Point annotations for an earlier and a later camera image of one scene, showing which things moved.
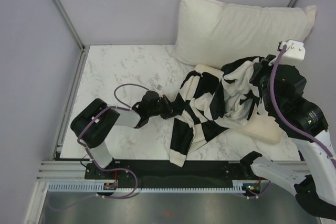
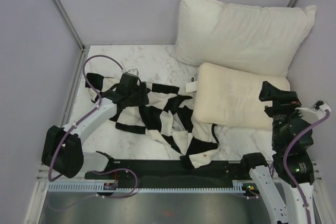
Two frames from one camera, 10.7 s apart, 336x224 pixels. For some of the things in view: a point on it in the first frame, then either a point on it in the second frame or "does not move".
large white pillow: (211, 32) does not move
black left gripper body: (162, 108) to (136, 98)
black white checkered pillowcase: (205, 105) to (163, 117)
